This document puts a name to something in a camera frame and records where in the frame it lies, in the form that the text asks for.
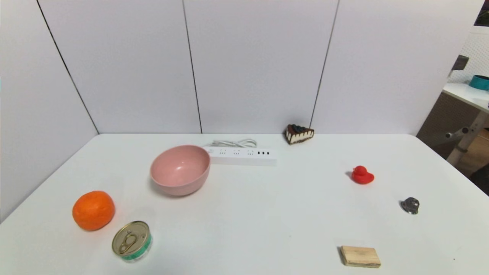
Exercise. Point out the white power strip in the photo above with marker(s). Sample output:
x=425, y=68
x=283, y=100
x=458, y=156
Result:
x=244, y=156

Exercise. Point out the pink bowl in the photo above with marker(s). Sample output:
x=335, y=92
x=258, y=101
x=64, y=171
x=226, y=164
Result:
x=179, y=170

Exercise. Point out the teal bowl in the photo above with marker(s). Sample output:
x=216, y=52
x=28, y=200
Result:
x=480, y=82

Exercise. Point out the chocolate cake slice toy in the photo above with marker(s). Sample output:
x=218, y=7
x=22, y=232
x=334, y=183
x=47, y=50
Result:
x=299, y=134

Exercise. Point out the red rubber duck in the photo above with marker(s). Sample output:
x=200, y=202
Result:
x=361, y=175

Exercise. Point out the green tin can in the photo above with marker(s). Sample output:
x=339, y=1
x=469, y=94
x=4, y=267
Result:
x=131, y=240

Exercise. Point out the wooden block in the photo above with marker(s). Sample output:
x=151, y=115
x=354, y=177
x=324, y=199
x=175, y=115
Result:
x=360, y=256

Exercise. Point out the orange fruit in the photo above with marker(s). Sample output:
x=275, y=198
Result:
x=93, y=210

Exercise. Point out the grey coffee capsule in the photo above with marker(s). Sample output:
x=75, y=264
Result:
x=410, y=205

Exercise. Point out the white background desk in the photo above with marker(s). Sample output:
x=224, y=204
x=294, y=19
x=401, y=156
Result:
x=464, y=95

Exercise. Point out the dark box on wall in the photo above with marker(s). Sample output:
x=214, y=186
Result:
x=460, y=62

